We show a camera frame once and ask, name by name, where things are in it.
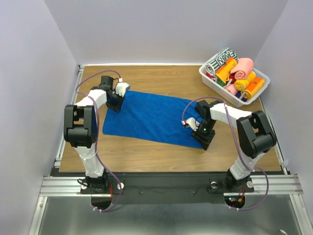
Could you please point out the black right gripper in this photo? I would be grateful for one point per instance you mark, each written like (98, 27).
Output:
(205, 140)

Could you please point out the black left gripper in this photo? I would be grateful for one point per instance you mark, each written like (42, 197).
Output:
(117, 107)

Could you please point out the blue towel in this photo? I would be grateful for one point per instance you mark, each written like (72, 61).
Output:
(150, 117)

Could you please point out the pink towel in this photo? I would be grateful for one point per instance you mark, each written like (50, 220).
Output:
(243, 68)
(232, 89)

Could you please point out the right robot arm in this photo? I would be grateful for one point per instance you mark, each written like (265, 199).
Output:
(252, 133)

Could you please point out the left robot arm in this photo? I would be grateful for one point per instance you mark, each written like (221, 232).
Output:
(81, 129)

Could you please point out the white plastic basket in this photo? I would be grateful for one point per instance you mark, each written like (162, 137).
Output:
(211, 82)

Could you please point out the pink rolled towel in basket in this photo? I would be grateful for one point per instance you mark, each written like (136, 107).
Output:
(232, 89)

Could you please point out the green rolled towel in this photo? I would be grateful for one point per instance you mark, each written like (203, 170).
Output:
(220, 82)

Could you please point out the black white striped towel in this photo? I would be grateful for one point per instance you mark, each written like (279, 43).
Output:
(220, 59)

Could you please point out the orange rolled towel purple spot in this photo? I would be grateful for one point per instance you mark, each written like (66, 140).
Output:
(253, 88)

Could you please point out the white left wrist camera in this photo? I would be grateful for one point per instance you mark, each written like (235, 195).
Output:
(121, 88)

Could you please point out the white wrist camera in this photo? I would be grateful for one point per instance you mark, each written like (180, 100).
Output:
(191, 123)
(121, 88)

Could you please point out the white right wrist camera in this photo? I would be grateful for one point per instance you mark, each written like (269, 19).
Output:
(191, 123)

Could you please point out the aluminium frame rail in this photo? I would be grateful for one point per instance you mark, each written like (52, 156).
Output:
(173, 182)

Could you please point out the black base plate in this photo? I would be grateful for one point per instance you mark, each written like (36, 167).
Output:
(118, 197)

